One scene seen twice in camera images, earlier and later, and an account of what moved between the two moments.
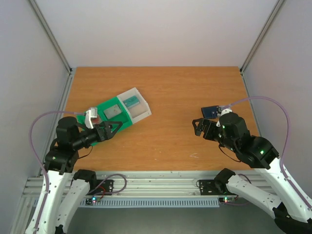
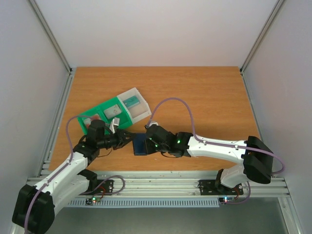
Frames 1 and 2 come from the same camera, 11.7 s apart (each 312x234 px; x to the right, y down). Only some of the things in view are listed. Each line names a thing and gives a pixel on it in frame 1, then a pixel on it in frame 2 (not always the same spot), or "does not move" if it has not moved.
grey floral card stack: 112,111 does not move
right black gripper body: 207,129 → 149,142
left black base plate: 105,187 does not move
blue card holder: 210,112 → 140,144
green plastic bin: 113,110 does not move
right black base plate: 208,187 does not move
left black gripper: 107,134 → 122,134
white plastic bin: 136,107 does not move
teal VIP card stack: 131,101 does not move
